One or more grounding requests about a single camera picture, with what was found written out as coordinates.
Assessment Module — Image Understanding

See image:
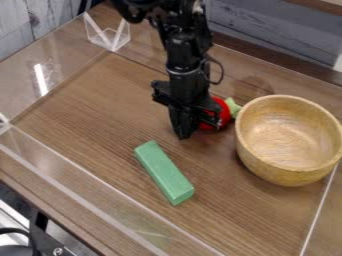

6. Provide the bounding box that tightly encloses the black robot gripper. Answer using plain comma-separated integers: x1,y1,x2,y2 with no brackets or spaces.
150,64,223,140

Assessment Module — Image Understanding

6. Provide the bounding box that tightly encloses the red plush strawberry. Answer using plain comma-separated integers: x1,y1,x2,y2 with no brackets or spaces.
199,96,242,131

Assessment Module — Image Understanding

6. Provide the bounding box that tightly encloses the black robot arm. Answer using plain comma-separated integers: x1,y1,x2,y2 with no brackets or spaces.
110,0,222,139

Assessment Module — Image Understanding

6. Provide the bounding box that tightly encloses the green rectangular block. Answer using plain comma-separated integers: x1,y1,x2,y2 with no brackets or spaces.
134,140,195,206

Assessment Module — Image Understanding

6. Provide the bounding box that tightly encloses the wooden bowl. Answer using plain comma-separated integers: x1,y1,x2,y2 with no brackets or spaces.
235,95,342,187

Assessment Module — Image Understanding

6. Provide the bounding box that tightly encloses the grey sofa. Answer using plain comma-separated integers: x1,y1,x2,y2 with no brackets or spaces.
207,0,342,68

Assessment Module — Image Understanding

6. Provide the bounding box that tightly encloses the clear acrylic corner bracket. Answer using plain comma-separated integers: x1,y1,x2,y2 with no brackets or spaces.
83,13,131,52

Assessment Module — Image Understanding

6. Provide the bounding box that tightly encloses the clear acrylic front wall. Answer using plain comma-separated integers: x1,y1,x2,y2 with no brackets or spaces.
0,125,223,256

